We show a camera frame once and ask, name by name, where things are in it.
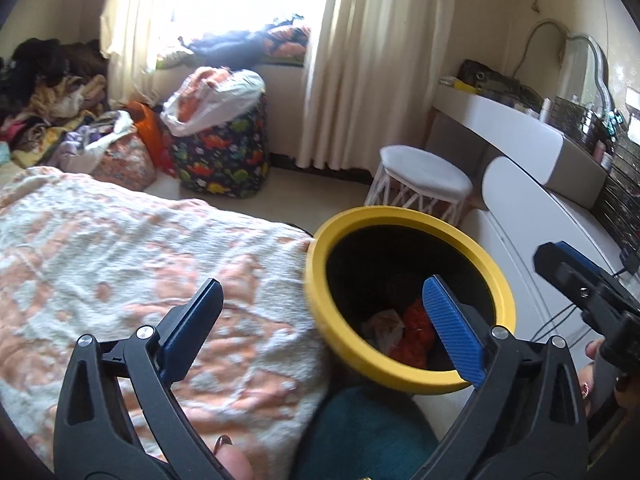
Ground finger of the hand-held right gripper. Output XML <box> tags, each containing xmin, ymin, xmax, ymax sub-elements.
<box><xmin>552</xmin><ymin>241</ymin><xmax>620</xmax><ymax>282</ymax></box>
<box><xmin>533</xmin><ymin>244</ymin><xmax>601</xmax><ymax>313</ymax></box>

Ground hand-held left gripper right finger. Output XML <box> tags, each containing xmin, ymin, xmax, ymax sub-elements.
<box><xmin>422</xmin><ymin>275</ymin><xmax>591</xmax><ymax>480</ymax></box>

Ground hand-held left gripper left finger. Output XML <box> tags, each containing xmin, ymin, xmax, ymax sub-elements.
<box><xmin>53</xmin><ymin>277</ymin><xmax>236</xmax><ymax>480</ymax></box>

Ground red plastic bag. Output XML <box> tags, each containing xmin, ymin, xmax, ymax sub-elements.
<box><xmin>387</xmin><ymin>299</ymin><xmax>436</xmax><ymax>368</ymax></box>

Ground white plastic bag orange print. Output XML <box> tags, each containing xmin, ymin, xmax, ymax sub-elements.
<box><xmin>360</xmin><ymin>310</ymin><xmax>405</xmax><ymax>351</ymax></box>

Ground yellow rimmed black bin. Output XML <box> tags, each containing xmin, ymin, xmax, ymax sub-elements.
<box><xmin>304</xmin><ymin>206</ymin><xmax>517</xmax><ymax>396</ymax></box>

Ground person's right hand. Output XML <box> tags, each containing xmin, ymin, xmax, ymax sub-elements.
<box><xmin>579</xmin><ymin>339</ymin><xmax>640</xmax><ymax>412</ymax></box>

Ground person's left hand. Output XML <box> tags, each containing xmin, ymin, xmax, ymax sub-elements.
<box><xmin>212</xmin><ymin>434</ymin><xmax>254</xmax><ymax>480</ymax></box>

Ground orange white blanket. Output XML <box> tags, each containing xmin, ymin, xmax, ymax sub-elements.
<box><xmin>0</xmin><ymin>166</ymin><xmax>333</xmax><ymax>480</ymax></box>

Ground person's teal trouser leg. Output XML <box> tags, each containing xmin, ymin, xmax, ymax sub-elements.
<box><xmin>295</xmin><ymin>385</ymin><xmax>441</xmax><ymax>480</ymax></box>

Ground clear cosmetics organizer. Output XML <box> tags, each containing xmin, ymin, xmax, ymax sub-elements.
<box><xmin>550</xmin><ymin>95</ymin><xmax>608</xmax><ymax>143</ymax></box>

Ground white round stool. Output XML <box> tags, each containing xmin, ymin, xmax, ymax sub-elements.
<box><xmin>364</xmin><ymin>145</ymin><xmax>473</xmax><ymax>226</ymax></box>

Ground white dressing table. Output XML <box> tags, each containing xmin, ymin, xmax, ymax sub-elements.
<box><xmin>432</xmin><ymin>82</ymin><xmax>626</xmax><ymax>341</ymax></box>

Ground dinosaur print laundry basket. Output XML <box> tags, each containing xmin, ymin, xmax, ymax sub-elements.
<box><xmin>167</xmin><ymin>95</ymin><xmax>271</xmax><ymax>200</ymax></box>

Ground silver framed mirror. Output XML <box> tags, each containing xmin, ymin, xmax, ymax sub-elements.
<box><xmin>560</xmin><ymin>32</ymin><xmax>613</xmax><ymax>111</ymax></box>

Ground dark handbag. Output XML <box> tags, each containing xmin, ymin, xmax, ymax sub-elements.
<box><xmin>457</xmin><ymin>59</ymin><xmax>541</xmax><ymax>108</ymax></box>

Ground lavender cloth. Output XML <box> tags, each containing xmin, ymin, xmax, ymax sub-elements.
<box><xmin>60</xmin><ymin>127</ymin><xmax>98</xmax><ymax>171</ymax></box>

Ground white bag of clothes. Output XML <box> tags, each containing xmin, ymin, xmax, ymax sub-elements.
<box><xmin>160</xmin><ymin>66</ymin><xmax>265</xmax><ymax>136</ymax></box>

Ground bed with beige sheet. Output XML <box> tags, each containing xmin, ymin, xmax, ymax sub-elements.
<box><xmin>0</xmin><ymin>160</ymin><xmax>36</xmax><ymax>186</ymax></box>

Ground pile of clothes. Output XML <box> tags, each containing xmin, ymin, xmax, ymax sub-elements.
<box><xmin>0</xmin><ymin>37</ymin><xmax>113</xmax><ymax>161</ymax></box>

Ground cream curtain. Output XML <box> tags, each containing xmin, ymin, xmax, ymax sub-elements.
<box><xmin>295</xmin><ymin>0</ymin><xmax>458</xmax><ymax>178</ymax></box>
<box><xmin>100</xmin><ymin>0</ymin><xmax>201</xmax><ymax>97</ymax></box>

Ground clothes on window sill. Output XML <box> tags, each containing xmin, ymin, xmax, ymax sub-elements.
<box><xmin>157</xmin><ymin>22</ymin><xmax>313</xmax><ymax>68</ymax></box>

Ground grey curved cable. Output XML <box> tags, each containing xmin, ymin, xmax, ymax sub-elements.
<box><xmin>515</xmin><ymin>19</ymin><xmax>566</xmax><ymax>81</ymax></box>

